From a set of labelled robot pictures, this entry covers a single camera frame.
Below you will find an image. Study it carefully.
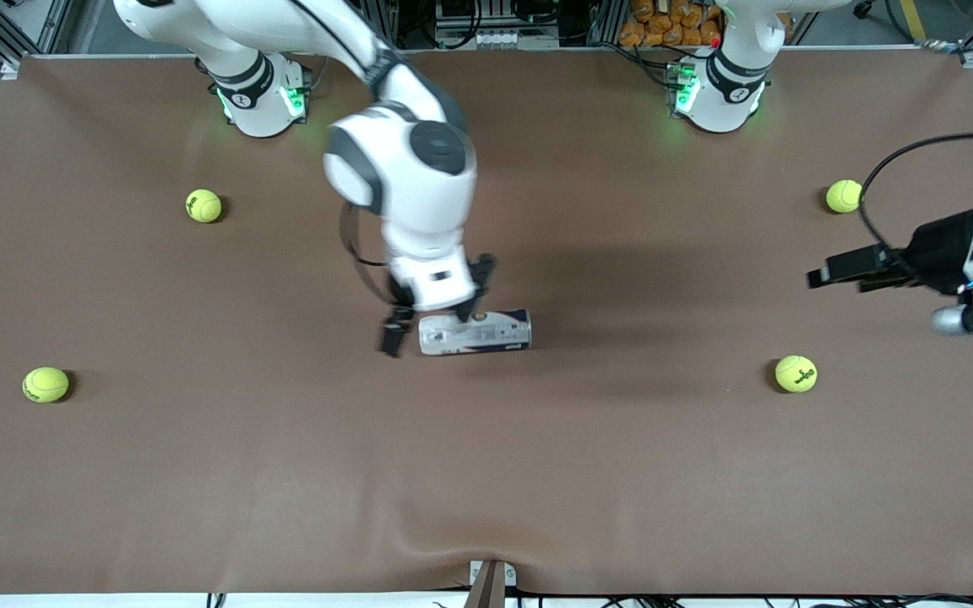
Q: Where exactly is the orange packages pile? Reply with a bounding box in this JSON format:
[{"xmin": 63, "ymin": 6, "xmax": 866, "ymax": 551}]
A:
[{"xmin": 619, "ymin": 0, "xmax": 724, "ymax": 48}]

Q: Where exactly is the yellow tennis ball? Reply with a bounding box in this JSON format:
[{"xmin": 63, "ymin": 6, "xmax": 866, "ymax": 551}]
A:
[
  {"xmin": 185, "ymin": 188, "xmax": 223, "ymax": 224},
  {"xmin": 825, "ymin": 178, "xmax": 865, "ymax": 214},
  {"xmin": 22, "ymin": 366, "xmax": 70, "ymax": 404},
  {"xmin": 775, "ymin": 355, "xmax": 818, "ymax": 394}
]

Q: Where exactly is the white blue tennis ball can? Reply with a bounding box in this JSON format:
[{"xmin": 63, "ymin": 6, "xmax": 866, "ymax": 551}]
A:
[{"xmin": 418, "ymin": 308, "xmax": 532, "ymax": 356}]

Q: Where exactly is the white power strip with plugs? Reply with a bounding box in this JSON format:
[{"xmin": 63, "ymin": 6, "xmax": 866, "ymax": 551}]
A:
[{"xmin": 271, "ymin": 0, "xmax": 344, "ymax": 39}]

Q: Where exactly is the brown table mat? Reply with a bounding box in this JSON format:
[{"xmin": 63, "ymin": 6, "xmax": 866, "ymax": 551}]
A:
[{"xmin": 0, "ymin": 49, "xmax": 973, "ymax": 596}]

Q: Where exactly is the metal clamp bracket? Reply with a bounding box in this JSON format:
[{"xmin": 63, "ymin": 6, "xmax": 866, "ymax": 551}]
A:
[{"xmin": 463, "ymin": 559, "xmax": 518, "ymax": 608}]

